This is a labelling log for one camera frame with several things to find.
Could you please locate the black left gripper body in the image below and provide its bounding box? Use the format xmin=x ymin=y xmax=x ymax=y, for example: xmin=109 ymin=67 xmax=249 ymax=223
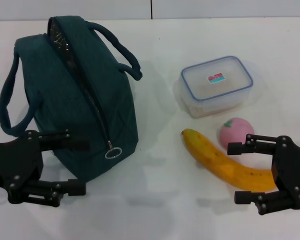
xmin=0 ymin=129 xmax=45 ymax=194

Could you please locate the clear plastic food container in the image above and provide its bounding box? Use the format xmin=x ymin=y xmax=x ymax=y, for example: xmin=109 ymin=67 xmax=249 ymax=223
xmin=176 ymin=55 xmax=255 ymax=119

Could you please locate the yellow banana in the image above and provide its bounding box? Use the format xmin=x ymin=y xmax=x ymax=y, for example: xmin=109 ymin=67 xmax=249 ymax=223
xmin=181 ymin=128 xmax=278 ymax=193

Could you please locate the pink toy peach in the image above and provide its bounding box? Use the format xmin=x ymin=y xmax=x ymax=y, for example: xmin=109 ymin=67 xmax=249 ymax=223
xmin=216 ymin=116 xmax=257 ymax=150

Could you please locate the dark teal insulated lunch bag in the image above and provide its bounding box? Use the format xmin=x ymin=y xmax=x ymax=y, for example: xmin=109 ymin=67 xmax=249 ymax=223
xmin=0 ymin=16 xmax=143 ymax=185

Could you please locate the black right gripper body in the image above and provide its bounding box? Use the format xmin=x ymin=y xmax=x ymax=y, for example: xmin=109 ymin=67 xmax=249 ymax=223
xmin=271 ymin=135 xmax=300 ymax=210

